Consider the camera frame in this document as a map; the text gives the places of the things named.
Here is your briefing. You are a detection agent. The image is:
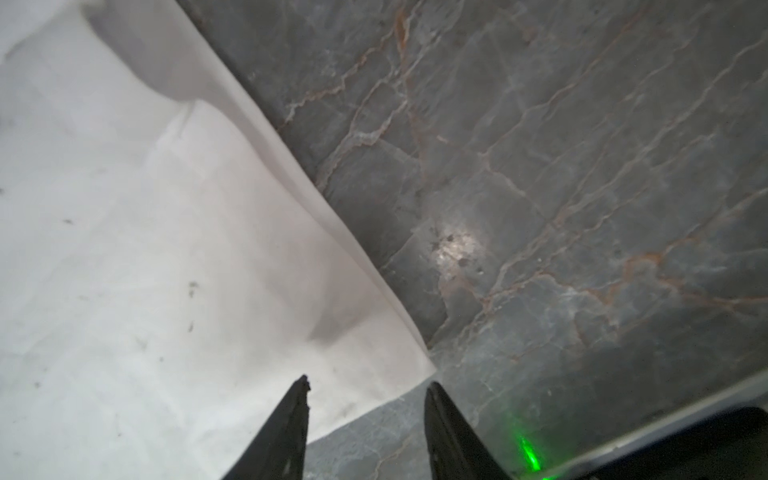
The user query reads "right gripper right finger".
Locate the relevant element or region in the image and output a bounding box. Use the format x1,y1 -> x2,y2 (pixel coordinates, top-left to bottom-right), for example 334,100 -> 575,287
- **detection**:
424,382 -> 511,480

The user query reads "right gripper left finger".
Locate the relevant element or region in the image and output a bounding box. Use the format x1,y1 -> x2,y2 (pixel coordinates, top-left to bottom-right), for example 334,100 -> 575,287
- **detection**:
223,375 -> 311,480

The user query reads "white patterned tank top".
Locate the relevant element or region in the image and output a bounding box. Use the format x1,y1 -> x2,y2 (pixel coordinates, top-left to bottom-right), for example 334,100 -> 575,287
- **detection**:
1,1 -> 434,479

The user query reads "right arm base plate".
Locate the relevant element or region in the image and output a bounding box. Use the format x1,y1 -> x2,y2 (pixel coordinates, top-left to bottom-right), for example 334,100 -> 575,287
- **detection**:
585,406 -> 767,479

